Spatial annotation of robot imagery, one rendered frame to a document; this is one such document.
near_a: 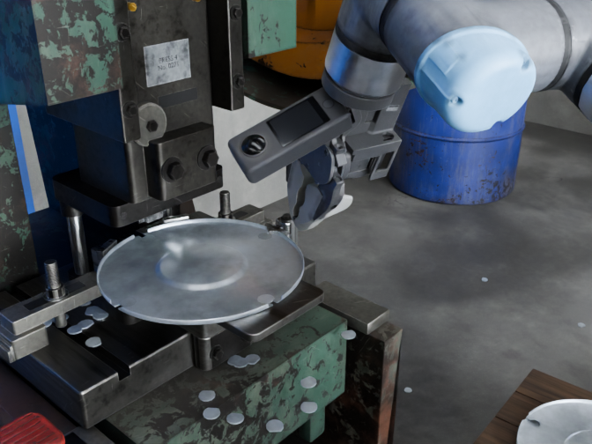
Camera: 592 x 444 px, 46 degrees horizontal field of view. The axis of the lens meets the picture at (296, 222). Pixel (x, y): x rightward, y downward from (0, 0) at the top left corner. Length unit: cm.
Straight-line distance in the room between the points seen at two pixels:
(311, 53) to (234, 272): 42
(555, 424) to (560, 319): 103
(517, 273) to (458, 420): 85
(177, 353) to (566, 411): 78
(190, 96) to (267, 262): 26
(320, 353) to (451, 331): 121
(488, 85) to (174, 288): 57
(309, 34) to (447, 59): 72
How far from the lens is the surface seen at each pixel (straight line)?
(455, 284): 251
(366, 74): 63
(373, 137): 71
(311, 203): 74
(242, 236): 107
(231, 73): 95
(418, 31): 54
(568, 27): 58
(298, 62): 121
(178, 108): 95
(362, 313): 114
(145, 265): 101
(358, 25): 61
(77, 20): 79
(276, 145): 65
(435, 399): 200
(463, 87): 50
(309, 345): 106
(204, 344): 99
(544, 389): 153
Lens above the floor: 127
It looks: 26 degrees down
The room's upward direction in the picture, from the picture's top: straight up
